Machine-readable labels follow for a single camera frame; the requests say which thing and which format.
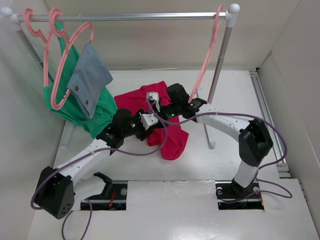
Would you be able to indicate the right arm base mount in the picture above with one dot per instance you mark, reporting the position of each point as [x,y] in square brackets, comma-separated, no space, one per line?
[231,198]

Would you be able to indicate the green t shirt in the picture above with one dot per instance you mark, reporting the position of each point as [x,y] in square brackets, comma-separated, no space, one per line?
[71,111]

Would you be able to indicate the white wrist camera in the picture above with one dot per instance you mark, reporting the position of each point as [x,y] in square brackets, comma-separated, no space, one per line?
[147,120]
[153,97]

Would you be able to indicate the red t shirt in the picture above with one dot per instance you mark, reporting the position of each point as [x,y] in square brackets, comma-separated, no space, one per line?
[177,138]

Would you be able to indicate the metal clothes rack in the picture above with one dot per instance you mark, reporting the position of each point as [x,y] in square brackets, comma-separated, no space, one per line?
[71,23]

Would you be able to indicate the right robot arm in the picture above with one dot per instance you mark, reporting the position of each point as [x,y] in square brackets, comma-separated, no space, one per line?
[254,140]

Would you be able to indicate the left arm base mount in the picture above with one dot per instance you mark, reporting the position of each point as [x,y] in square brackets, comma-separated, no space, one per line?
[112,197]

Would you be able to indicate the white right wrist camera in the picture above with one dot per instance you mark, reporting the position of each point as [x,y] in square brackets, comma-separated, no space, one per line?
[153,97]

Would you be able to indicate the blue denim garment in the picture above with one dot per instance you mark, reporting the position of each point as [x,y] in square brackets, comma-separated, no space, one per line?
[89,78]

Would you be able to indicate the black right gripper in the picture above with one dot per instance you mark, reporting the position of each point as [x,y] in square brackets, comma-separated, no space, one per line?
[161,110]

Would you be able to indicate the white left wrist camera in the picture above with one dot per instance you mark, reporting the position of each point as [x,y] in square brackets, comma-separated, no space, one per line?
[147,120]

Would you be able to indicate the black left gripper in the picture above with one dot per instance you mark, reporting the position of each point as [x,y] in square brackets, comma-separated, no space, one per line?
[143,132]

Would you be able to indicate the pink hanger with clothes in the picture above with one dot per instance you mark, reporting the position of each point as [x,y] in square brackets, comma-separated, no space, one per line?
[56,12]

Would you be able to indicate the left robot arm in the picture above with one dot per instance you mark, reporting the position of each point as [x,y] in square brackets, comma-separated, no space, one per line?
[57,189]

